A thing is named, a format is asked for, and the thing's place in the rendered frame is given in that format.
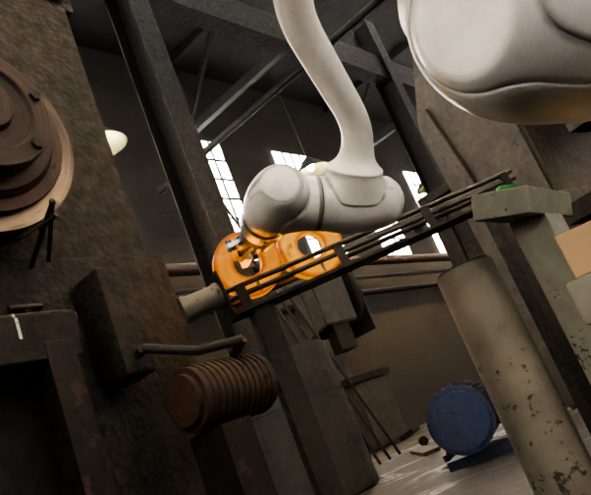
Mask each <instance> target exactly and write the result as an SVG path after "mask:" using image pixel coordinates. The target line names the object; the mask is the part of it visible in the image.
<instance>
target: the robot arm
mask: <svg viewBox="0 0 591 495"><path fill-rule="evenodd" d="M273 2H274V7H275V11H276V15H277V18H278V21H279V24H280V26H281V29H282V31H283V33H284V35H285V37H286V39H287V41H288V43H289V45H290V47H291V48H292V50H293V51H294V53H295V55H296V56H297V58H298V60H299V62H300V63H301V65H302V66H303V67H304V69H305V70H306V72H307V73H308V75H309V76H310V78H311V80H312V81H313V83H314V84H315V86H316V88H317V89H318V91H319V92H320V94H321V95H322V97H323V99H324V100H325V102H326V103H327V105H328V106H329V108H330V110H331V111H332V113H333V114H334V116H335V118H336V120H337V122H338V124H339V126H340V129H341V134H342V145H341V149H340V152H339V154H338V156H337V157H336V158H335V159H334V160H332V161H331V162H329V163H328V164H327V169H326V170H325V172H324V173H323V175H322V176H309V175H304V174H301V173H300V172H299V170H298V169H296V168H295V167H293V166H291V165H288V164H274V165H271V166H268V167H266V168H265V169H263V170H262V171H261V172H260V173H258V174H257V176H256V177H255V178H254V179H253V180H252V182H251V184H250V185H249V187H248V189H247V191H246V193H245V196H244V199H243V206H242V216H241V220H240V227H241V229H240V234H239V235H238V236H237V237H236V240H235V241H234V240H226V241H225V245H226V248H227V250H228V253H231V254H232V255H233V258H234V261H238V262H239V263H240V264H241V267H242V269H245V268H247V267H248V266H249V264H250V262H251V261H252V259H253V258H254V260H255V259H258V258H259V256H258V254H259V253H260V252H261V253H265V252H266V251H267V250H268V249H269V248H270V247H271V246H272V245H273V244H275V243H276V242H278V241H279V240H280V239H281V238H283V237H284V236H285V235H287V234H292V233H299V232H314V231H316V232H327V233H333V234H354V233H365V232H372V231H377V230H381V229H384V228H386V227H388V226H390V225H392V224H393V223H395V221H396V220H397V219H398V218H399V217H400V216H401V214H402V211H403V204H404V198H403V191H402V189H401V187H400V185H399V184H398V183H397V182H396V181H394V180H393V179H392V178H390V177H388V176H383V169H382V168H381V167H380V166H379V165H378V164H377V162H376V160H375V156H374V140H373V132H372V127H371V123H370V119H369V117H368V114H367V111H366V109H365V107H364V105H363V103H362V101H361V99H360V97H359V95H358V93H357V91H356V89H355V87H354V86H353V84H352V82H351V80H350V78H349V76H348V74H347V72H346V70H345V68H344V66H343V64H342V63H341V61H340V59H339V57H338V55H337V53H336V52H335V50H334V48H333V46H332V44H331V42H330V41H329V39H328V37H327V35H326V33H325V31H324V29H323V28H322V26H321V24H320V22H319V19H318V17H317V14H316V11H315V7H314V2H313V0H273ZM398 10H399V17H400V22H401V26H402V28H403V32H404V33H405V35H406V37H407V40H408V43H409V47H410V50H411V53H412V56H413V58H414V60H415V63H416V64H417V66H418V68H419V70H420V72H421V73H422V75H423V76H424V77H425V79H426V80H427V81H428V82H429V83H430V84H431V85H432V86H433V87H434V88H435V89H436V90H437V91H438V92H439V93H440V94H441V95H442V96H444V97H445V98H446V99H447V100H449V101H450V102H452V103H453V104H454V105H455V106H457V107H458V108H460V109H462V110H464V111H466V112H468V113H470V114H473V115H475V116H478V117H480V118H483V119H487V120H491V121H495V122H501V123H508V124H521V125H552V124H571V123H580V122H587V121H591V0H398ZM237 250H238V251H237Z"/></svg>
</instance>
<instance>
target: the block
mask: <svg viewBox="0 0 591 495"><path fill-rule="evenodd" d="M75 293H76V297H77V300H78V304H79V307H80V310H81V316H82V320H83V323H84V326H85V330H86V333H87V337H88V340H89V343H90V346H91V349H92V353H93V356H94V359H95V363H96V366H97V369H98V373H99V376H100V380H101V383H102V386H103V388H104V389H108V390H111V389H116V388H120V387H125V386H130V385H133V384H135V383H136V382H137V381H139V380H141V379H142V378H144V377H146V376H147V375H149V374H150V373H152V372H153V371H155V370H156V366H157V364H156V361H155V358H154V355H153V354H145V355H144V356H143V357H142V358H138V357H136V356H135V354H134V352H135V350H136V349H137V347H138V346H139V345H140V344H149V341H148V337H147V334H146V331H145V328H144V325H143V322H142V319H141V316H140V312H139V309H138V306H137V303H136V300H135V297H134V292H133V289H132V285H131V282H130V279H129V276H128V273H127V270H126V269H125V267H100V268H95V269H93V270H92V271H91V272H90V273H89V274H88V275H86V276H85V277H84V278H83V279H82V280H80V281H79V282H78V283H77V284H76V285H75Z"/></svg>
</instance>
